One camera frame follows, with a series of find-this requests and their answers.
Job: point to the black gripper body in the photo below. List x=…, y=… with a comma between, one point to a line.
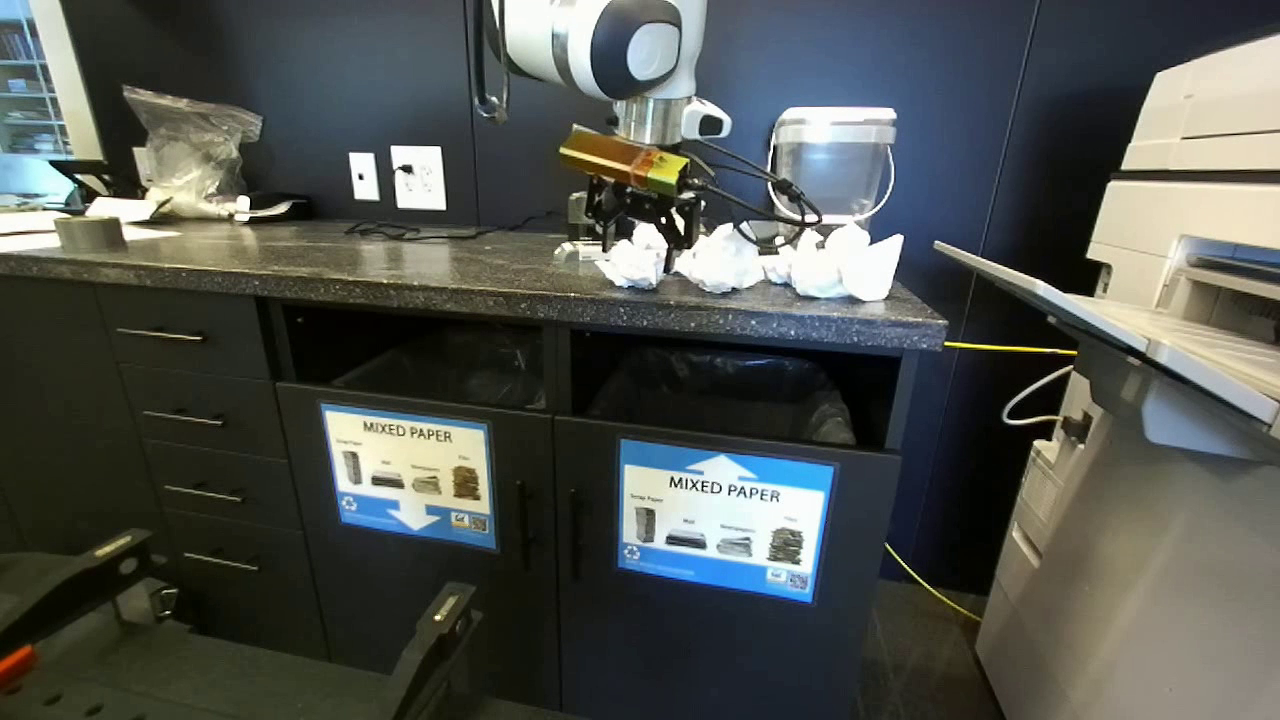
x=643, y=201

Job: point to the black lined waste bin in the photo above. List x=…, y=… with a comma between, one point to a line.
x=720, y=393
x=454, y=373

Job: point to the crumpled clear plastic bag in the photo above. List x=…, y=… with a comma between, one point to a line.
x=192, y=146

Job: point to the clear container white lid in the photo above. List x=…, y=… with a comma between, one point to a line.
x=834, y=167

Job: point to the white power outlet plate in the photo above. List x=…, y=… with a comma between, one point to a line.
x=416, y=178

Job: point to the mixed paper sign up arrow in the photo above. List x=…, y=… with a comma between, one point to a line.
x=726, y=520

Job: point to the mixed paper sign down arrow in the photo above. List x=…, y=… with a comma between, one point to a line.
x=406, y=474

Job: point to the black counter cabinet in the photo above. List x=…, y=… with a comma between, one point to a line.
x=81, y=400

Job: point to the large white office printer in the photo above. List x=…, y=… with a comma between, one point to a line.
x=1162, y=535

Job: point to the white framed window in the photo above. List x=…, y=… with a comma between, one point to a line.
x=34, y=94

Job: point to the yellow orange wrist camera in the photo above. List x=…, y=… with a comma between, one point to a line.
x=626, y=156

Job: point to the blank white wall plate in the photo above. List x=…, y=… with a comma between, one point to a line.
x=366, y=178

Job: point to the black equipment frame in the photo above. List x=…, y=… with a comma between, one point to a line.
x=201, y=667

